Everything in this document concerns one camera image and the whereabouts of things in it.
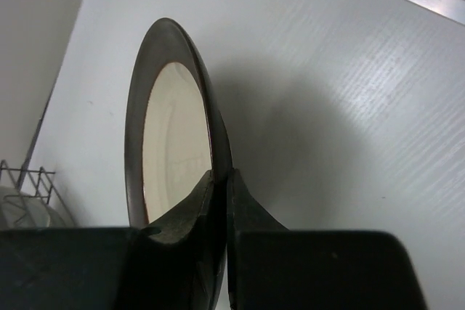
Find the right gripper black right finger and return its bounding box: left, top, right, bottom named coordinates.
left=227, top=171, right=418, bottom=309

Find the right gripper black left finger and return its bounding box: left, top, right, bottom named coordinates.
left=126, top=170, right=227, bottom=309

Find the dark rim cream plate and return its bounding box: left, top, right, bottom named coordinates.
left=124, top=17, right=233, bottom=228

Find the cream plate with tree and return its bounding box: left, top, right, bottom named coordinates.
left=1, top=186, right=76, bottom=230

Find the grey wire dish rack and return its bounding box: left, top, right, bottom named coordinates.
left=0, top=159, right=73, bottom=229

